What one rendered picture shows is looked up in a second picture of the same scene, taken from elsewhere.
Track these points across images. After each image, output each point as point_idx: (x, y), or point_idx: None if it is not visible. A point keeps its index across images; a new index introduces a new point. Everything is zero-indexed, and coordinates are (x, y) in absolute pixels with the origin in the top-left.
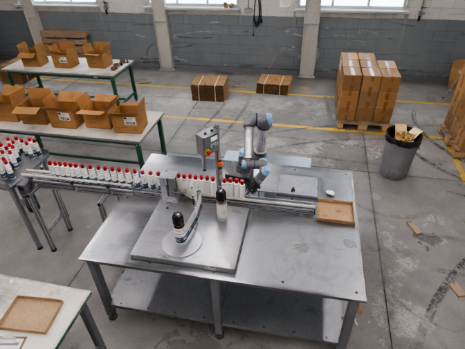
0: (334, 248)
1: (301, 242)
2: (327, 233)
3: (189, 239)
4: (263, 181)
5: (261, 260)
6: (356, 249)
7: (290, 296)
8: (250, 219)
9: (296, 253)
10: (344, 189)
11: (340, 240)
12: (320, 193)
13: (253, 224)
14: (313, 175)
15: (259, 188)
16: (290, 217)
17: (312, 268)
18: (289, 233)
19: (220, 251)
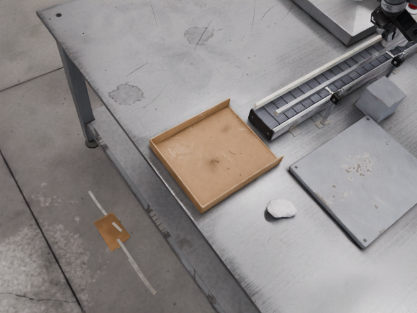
0: (145, 65)
1: (209, 45)
2: (184, 90)
3: None
4: (383, 0)
5: None
6: (106, 87)
7: None
8: (326, 35)
9: (197, 22)
10: (267, 266)
11: (147, 89)
12: (301, 194)
13: (311, 30)
14: (386, 259)
15: (393, 57)
16: (280, 81)
17: (151, 13)
18: (244, 49)
19: None
